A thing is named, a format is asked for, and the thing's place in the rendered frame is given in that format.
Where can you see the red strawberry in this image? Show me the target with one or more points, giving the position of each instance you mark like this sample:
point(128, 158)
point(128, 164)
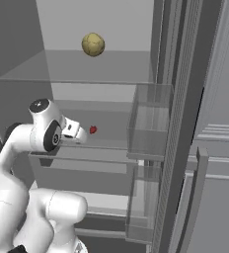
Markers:
point(93, 129)

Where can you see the grey fridge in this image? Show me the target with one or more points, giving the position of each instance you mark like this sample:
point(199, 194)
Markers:
point(96, 92)

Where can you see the grey cupboard panel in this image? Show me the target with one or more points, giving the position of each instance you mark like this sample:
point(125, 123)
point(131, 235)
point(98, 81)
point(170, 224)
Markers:
point(221, 131)

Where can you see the glass fridge shelf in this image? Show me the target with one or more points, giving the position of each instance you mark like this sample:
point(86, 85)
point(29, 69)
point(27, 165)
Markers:
point(110, 125)
point(80, 67)
point(106, 202)

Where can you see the grey fridge door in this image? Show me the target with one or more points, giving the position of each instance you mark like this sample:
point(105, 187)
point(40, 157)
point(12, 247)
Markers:
point(182, 99)

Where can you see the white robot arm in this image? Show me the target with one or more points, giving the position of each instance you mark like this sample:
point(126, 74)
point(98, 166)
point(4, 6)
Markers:
point(8, 197)

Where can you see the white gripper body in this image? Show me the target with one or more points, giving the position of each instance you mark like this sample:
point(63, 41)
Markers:
point(81, 135)

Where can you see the clear fridge door bin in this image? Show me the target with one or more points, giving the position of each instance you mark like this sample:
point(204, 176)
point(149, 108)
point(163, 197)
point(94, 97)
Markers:
point(149, 131)
point(142, 204)

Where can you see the clear fridge drawer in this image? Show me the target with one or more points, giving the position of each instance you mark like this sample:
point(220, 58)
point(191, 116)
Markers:
point(87, 163)

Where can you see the yellow round fruit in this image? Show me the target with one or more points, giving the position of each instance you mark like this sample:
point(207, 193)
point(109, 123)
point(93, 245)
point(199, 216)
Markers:
point(93, 44)

